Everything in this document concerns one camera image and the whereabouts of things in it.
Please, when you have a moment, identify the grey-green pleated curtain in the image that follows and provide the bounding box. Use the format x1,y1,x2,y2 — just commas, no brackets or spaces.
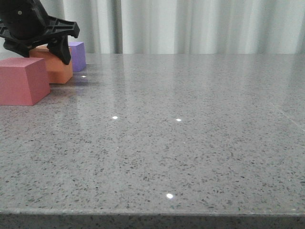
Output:
42,0,305,54

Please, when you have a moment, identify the red foam block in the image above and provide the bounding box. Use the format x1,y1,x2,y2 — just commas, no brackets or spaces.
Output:
0,57,51,105

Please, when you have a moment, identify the purple foam block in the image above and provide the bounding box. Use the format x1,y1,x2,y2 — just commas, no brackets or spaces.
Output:
69,42,86,72

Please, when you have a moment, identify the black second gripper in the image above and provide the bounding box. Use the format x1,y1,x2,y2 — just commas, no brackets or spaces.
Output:
0,0,80,65

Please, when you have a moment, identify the orange foam block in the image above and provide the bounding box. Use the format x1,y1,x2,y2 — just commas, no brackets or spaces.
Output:
29,45,73,84

